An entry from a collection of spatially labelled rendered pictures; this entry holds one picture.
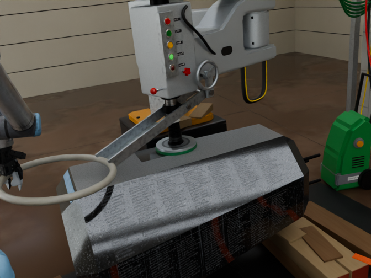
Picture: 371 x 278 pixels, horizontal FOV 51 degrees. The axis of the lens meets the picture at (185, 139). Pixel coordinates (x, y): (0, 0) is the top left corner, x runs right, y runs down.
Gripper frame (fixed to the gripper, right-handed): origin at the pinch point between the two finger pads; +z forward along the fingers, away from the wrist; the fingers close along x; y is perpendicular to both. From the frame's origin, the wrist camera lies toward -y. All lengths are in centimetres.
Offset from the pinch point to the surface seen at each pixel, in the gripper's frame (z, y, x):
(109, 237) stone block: 16.5, 3.5, 46.4
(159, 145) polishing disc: -4, -51, 49
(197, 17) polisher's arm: -65, -108, 55
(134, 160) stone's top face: 0, -38, 40
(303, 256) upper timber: 56, -58, 124
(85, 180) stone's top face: 1.5, -15.1, 26.3
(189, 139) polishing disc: -5, -61, 62
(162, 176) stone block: 1, -27, 59
